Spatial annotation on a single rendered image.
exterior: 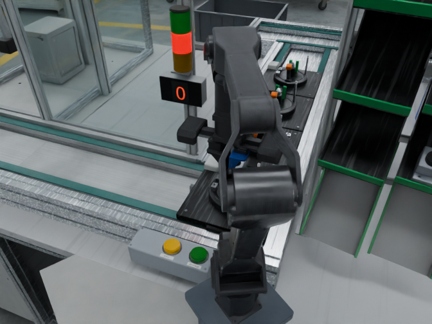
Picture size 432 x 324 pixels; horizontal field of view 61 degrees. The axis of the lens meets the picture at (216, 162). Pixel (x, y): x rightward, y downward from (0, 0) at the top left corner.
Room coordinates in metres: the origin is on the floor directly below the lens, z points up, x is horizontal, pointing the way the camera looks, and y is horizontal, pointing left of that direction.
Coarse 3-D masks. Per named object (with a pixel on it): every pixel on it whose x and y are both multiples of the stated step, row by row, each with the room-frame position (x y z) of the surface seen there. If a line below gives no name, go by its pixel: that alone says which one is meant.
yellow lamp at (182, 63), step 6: (174, 54) 0.90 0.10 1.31; (180, 54) 0.89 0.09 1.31; (186, 54) 0.89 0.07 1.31; (174, 60) 0.90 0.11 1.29; (180, 60) 0.89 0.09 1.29; (186, 60) 0.89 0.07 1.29; (174, 66) 0.90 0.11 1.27; (180, 66) 0.89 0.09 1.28; (186, 66) 0.89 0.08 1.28; (192, 66) 0.91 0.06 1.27; (180, 72) 0.89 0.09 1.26; (186, 72) 0.89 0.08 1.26
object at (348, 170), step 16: (352, 112) 0.71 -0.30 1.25; (368, 112) 0.70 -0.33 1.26; (384, 112) 0.69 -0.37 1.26; (336, 128) 0.68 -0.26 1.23; (352, 128) 0.67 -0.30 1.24; (368, 128) 0.66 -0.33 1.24; (384, 128) 0.66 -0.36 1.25; (400, 128) 0.65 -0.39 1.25; (336, 144) 0.64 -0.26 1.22; (352, 144) 0.63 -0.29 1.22; (368, 144) 0.63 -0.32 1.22; (384, 144) 0.62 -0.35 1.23; (320, 160) 0.59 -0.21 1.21; (336, 160) 0.60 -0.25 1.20; (352, 160) 0.60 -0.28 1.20; (368, 160) 0.59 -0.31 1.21; (384, 160) 0.59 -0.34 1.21; (352, 176) 0.56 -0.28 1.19; (368, 176) 0.54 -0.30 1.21; (384, 176) 0.54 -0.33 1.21
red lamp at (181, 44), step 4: (172, 36) 0.90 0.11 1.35; (176, 36) 0.89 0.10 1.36; (180, 36) 0.89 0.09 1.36; (184, 36) 0.89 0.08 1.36; (188, 36) 0.90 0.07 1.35; (172, 40) 0.90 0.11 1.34; (176, 40) 0.89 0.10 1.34; (180, 40) 0.89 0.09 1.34; (184, 40) 0.89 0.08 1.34; (188, 40) 0.90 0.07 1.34; (172, 44) 0.90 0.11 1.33; (176, 44) 0.89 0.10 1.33; (180, 44) 0.89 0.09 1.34; (184, 44) 0.89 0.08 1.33; (188, 44) 0.90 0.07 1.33; (172, 48) 0.90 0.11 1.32; (176, 48) 0.89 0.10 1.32; (180, 48) 0.89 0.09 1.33; (184, 48) 0.89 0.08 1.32; (188, 48) 0.90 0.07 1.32; (176, 52) 0.89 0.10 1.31; (180, 52) 0.89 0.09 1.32; (184, 52) 0.89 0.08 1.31; (188, 52) 0.90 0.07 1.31
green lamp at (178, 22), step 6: (186, 12) 0.90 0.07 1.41; (174, 18) 0.89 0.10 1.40; (180, 18) 0.89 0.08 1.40; (186, 18) 0.90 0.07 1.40; (174, 24) 0.89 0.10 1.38; (180, 24) 0.89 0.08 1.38; (186, 24) 0.90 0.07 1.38; (174, 30) 0.89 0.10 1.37; (180, 30) 0.89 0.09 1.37; (186, 30) 0.89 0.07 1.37
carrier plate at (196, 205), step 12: (204, 180) 0.80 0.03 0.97; (192, 192) 0.75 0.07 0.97; (204, 192) 0.75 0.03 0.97; (192, 204) 0.70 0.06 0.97; (204, 204) 0.70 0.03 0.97; (180, 216) 0.66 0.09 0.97; (192, 216) 0.66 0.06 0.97; (204, 216) 0.66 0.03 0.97; (216, 216) 0.66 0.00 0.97; (228, 228) 0.62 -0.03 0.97; (264, 240) 0.58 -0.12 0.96
